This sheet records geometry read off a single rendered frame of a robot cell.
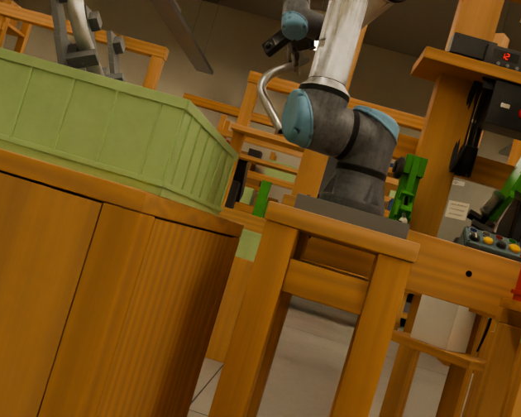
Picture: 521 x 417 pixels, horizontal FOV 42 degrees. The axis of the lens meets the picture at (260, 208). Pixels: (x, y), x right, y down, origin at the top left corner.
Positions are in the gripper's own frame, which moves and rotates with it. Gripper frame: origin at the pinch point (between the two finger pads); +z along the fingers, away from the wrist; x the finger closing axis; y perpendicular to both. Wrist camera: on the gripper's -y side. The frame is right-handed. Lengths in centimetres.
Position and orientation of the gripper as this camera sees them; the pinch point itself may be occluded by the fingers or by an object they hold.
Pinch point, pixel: (291, 65)
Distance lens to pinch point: 227.7
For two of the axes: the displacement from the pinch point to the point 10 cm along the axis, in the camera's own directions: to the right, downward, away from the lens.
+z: 0.5, 5.1, 8.6
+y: 9.5, -2.9, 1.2
